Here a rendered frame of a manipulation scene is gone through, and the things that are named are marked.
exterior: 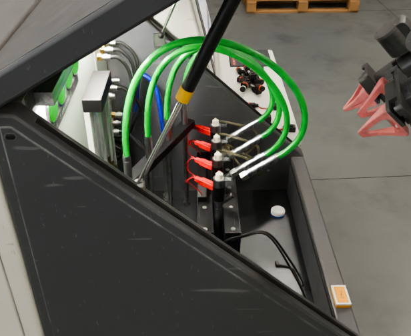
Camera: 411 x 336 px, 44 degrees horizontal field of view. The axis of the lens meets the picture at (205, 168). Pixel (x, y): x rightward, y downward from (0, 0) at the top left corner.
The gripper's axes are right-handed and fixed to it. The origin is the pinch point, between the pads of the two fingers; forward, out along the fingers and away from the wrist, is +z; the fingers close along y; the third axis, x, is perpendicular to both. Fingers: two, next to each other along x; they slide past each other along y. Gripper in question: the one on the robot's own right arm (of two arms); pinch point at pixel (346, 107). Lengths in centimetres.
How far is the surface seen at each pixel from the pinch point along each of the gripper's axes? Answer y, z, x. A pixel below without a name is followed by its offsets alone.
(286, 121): 8.6, 9.7, 7.7
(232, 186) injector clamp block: 2.0, 33.8, 5.4
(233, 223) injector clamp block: -0.1, 31.7, 19.4
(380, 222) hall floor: -109, 63, -112
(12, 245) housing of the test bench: 36, 33, 61
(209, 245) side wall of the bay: 15, 13, 53
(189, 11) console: 39.6, 17.5, -13.9
